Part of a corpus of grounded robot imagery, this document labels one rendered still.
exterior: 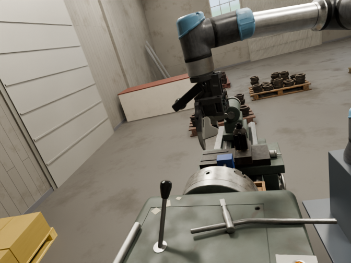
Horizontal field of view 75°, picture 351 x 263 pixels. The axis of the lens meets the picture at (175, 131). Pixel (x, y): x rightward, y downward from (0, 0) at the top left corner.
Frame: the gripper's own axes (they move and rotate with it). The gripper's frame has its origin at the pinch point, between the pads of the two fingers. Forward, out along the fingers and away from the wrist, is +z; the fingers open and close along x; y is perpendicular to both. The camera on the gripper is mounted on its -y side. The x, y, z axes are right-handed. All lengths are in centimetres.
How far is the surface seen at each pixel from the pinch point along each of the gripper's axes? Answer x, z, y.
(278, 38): 1175, 74, -35
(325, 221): -14.1, 15.5, 28.6
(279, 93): 506, 137, -13
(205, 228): -21.7, 14.6, 2.2
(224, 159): 39, 31, -11
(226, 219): -18.2, 14.2, 6.9
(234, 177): 8.6, 20.5, 2.7
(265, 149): 74, 45, 5
